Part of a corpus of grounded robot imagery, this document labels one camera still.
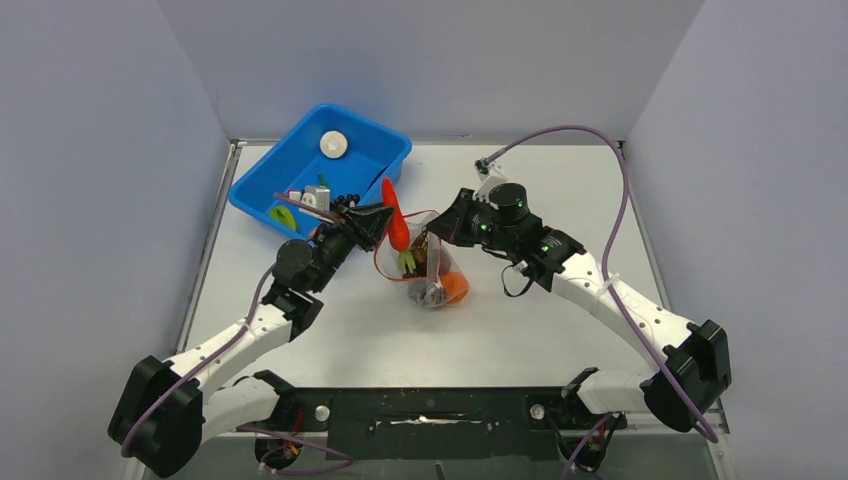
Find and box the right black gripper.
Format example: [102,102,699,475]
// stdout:
[428,188,517,253]

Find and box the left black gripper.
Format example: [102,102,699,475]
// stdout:
[309,203,394,294]

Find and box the orange toy carrot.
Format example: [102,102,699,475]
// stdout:
[381,177,416,275]

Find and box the brown toy longan bunch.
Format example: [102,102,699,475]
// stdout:
[409,232,429,271]

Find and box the clear zip top bag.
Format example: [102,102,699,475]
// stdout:
[373,210,470,308]

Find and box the orange toy tangerine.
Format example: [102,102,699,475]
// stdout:
[440,270,470,305]

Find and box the dark toy grape bunch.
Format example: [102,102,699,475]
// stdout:
[406,277,448,308]

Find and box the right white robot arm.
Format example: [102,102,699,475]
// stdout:
[426,182,731,432]

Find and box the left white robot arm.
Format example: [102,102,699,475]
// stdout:
[107,203,394,478]

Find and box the small black toy grape bunch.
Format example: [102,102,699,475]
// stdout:
[333,194,361,208]

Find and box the blue plastic bin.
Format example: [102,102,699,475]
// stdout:
[228,103,412,238]

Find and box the white round toy slice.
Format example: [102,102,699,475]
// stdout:
[319,130,349,159]

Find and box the green toy leaf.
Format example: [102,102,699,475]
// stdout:
[269,204,298,231]

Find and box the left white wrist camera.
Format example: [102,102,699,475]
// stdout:
[286,185,331,216]

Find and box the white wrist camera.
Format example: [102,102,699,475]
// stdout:
[473,158,508,202]
[286,185,331,216]

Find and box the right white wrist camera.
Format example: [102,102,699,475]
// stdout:
[473,158,508,202]

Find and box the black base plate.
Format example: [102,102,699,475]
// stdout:
[264,387,600,461]

